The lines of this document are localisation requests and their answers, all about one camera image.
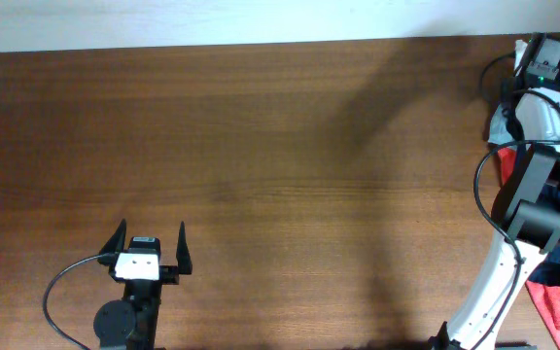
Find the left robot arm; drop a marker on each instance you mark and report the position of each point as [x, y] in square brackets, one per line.
[131, 321]

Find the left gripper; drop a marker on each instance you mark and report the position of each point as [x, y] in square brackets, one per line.
[171, 275]

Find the light blue garment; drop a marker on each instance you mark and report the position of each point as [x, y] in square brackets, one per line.
[498, 133]

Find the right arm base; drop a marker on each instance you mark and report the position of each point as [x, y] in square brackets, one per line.
[515, 346]

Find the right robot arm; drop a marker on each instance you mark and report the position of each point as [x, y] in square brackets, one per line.
[525, 214]

